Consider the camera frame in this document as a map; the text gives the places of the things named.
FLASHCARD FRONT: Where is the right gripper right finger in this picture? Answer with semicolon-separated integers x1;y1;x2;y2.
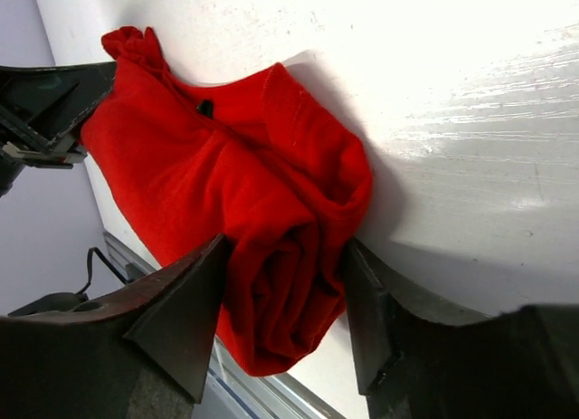
341;240;578;418

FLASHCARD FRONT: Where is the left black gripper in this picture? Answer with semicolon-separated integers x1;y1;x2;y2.
1;62;117;196

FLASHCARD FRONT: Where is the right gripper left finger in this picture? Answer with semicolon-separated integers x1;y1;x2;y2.
1;235;231;418

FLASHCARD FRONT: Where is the red t-shirt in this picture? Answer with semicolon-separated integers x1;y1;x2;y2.
81;26;373;376

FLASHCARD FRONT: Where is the aluminium rail frame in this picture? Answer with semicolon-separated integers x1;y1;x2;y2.
101;231;345;419

